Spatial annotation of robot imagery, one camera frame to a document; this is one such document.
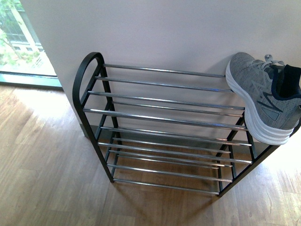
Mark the black metal shoe rack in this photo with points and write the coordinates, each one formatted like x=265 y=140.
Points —
x=165 y=128

